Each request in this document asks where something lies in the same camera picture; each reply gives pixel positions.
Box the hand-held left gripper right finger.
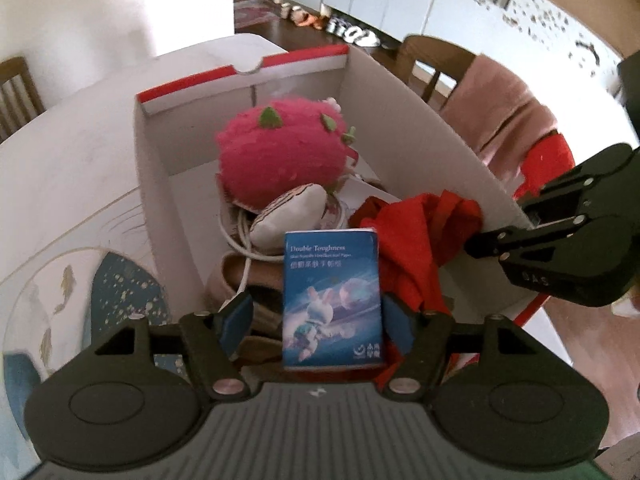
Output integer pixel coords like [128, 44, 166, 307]
[382, 294, 547, 404]

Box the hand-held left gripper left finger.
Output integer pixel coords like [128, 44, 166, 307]
[91, 292, 256, 404]

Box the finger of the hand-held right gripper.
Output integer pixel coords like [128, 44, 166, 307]
[463, 214, 589, 262]
[516, 143, 634, 217]

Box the white cable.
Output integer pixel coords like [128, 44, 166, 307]
[217, 207, 262, 312]

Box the blue tissue pack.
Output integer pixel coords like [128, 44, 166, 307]
[280, 228, 386, 371]

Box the red cloth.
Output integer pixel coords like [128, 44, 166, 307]
[512, 132, 575, 200]
[347, 189, 484, 322]

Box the white shell-shaped pouch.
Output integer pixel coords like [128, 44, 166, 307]
[248, 183, 329, 256]

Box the printed face mask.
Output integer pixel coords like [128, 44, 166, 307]
[322, 194, 352, 234]

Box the white cardboard box red trim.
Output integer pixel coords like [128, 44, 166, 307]
[132, 44, 549, 332]

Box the pink dragon fruit plush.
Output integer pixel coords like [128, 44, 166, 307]
[214, 97, 359, 212]

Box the pink towel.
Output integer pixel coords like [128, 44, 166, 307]
[439, 53, 559, 182]

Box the blue printed table mat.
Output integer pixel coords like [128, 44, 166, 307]
[0, 244, 187, 377]

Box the wooden chair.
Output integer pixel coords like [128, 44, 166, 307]
[0, 56, 47, 144]
[400, 34, 482, 112]

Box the row of shoes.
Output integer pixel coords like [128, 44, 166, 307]
[280, 2, 402, 52]

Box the patterned rug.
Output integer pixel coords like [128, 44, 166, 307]
[233, 0, 284, 30]

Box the white cabinet with dark handles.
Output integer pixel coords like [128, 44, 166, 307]
[422, 0, 627, 97]

